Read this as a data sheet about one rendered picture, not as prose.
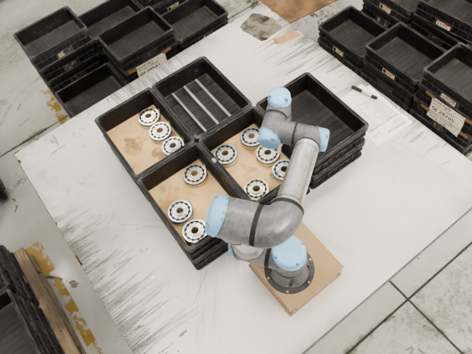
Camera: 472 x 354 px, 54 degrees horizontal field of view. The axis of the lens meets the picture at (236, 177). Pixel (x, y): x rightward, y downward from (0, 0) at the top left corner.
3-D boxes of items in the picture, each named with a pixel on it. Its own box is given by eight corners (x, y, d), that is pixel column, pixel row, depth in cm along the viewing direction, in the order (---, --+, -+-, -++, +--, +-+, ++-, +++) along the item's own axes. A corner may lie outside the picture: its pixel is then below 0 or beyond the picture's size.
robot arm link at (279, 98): (263, 104, 147) (270, 82, 150) (265, 121, 157) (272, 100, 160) (287, 108, 146) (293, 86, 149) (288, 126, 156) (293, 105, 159)
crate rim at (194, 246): (253, 209, 177) (253, 206, 175) (188, 255, 170) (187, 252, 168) (197, 143, 196) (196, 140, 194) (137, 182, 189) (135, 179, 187)
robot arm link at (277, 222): (298, 239, 112) (332, 119, 144) (254, 229, 114) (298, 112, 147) (293, 266, 120) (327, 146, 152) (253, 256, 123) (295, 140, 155)
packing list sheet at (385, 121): (416, 121, 215) (416, 120, 214) (380, 147, 209) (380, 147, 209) (364, 81, 230) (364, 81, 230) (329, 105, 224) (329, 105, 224)
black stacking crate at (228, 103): (255, 121, 211) (253, 105, 201) (201, 155, 204) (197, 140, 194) (207, 72, 229) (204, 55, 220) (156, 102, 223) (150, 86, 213)
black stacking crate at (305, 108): (366, 142, 199) (370, 126, 189) (313, 179, 192) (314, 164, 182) (306, 88, 217) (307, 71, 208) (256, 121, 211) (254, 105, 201)
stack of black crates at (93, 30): (138, 29, 352) (123, -10, 323) (159, 49, 338) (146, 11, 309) (92, 55, 342) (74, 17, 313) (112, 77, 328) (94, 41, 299)
